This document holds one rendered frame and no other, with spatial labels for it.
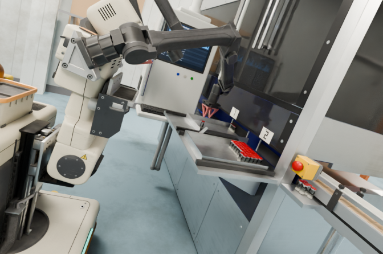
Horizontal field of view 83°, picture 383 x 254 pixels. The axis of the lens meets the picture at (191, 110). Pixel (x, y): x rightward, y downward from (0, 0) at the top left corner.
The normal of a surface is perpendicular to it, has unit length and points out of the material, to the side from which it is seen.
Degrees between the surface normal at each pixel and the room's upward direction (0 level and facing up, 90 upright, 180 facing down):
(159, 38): 50
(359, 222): 90
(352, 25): 90
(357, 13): 90
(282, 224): 90
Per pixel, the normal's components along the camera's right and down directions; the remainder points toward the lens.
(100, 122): 0.14, 0.28
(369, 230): -0.90, -0.22
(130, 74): 0.38, 0.34
